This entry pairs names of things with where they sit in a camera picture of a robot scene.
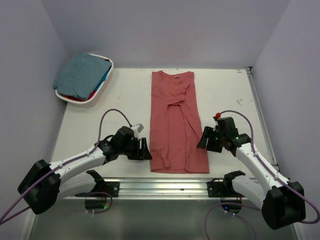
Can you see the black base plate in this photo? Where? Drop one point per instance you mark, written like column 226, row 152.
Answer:
column 110, row 187
column 221, row 189

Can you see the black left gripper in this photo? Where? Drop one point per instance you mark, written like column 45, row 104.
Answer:
column 142, row 153

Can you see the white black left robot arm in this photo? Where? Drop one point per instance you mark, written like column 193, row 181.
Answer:
column 45, row 183

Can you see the teal t shirt in basket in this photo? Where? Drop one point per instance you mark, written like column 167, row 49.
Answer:
column 80, row 76

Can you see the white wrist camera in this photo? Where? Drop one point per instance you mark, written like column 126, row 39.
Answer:
column 217, row 116
column 137, row 127

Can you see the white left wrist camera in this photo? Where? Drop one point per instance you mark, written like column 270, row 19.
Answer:
column 137, row 127

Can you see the aluminium mounting rail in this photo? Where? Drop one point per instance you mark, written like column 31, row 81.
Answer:
column 147, row 188

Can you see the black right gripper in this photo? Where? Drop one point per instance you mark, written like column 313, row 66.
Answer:
column 208, row 132

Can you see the salmon pink t shirt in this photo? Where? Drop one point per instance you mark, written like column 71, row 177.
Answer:
column 175, row 126

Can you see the blue t shirt in basket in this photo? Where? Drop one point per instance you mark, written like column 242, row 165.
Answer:
column 104, row 77

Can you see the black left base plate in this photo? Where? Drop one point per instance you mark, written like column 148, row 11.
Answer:
column 110, row 187

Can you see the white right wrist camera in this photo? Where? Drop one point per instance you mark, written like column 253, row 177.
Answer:
column 217, row 116

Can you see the red t shirt in basket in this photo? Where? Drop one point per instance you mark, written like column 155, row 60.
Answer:
column 78, row 99

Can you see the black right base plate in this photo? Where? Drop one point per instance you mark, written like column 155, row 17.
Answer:
column 221, row 189

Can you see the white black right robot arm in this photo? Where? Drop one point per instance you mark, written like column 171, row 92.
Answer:
column 279, row 199

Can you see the white perforated laundry basket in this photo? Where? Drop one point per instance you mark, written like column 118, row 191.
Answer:
column 91, row 102

